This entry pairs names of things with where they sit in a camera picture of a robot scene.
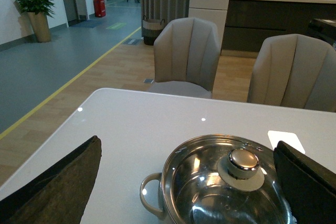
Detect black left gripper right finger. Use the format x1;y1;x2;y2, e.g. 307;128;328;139
273;141;335;223

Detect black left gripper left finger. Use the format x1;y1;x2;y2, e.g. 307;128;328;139
1;136;102;223

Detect glass lid with knob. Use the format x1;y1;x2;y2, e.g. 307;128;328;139
162;134;298;224

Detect stainless steel pot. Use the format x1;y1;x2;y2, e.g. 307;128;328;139
139;133;298;224

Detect right beige chair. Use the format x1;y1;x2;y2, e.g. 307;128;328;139
247;34;335;112

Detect beige chair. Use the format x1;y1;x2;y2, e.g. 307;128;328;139
148;17;221;99
247;34;335;112

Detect black appliance at right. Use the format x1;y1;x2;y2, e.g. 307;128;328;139
307;19;335;49

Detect dark kitchen counter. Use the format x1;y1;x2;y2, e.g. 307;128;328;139
222;0;335;52

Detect left beige chair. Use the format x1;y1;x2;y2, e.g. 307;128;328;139
148;17;221;99

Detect green potted plant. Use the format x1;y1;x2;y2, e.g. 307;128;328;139
15;0;55;42

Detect woven basket with handles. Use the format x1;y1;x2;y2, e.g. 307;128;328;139
142;15;165;46

